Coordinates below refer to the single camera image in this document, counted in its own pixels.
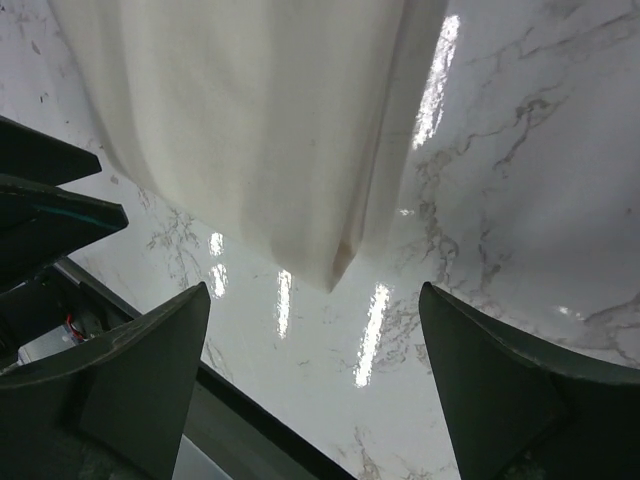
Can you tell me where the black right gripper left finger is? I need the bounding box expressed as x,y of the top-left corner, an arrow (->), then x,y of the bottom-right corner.
1,284 -> 210,479

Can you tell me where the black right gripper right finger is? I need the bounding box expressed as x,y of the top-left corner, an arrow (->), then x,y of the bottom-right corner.
419,283 -> 639,479

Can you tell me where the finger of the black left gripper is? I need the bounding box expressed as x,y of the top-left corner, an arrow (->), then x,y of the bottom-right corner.
0,117 -> 102,186
1,182 -> 129,280

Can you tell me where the cream white t shirt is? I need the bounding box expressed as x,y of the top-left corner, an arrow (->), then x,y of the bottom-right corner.
51,1 -> 447,291

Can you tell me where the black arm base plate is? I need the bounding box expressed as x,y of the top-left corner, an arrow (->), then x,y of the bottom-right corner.
0,259 -> 361,480

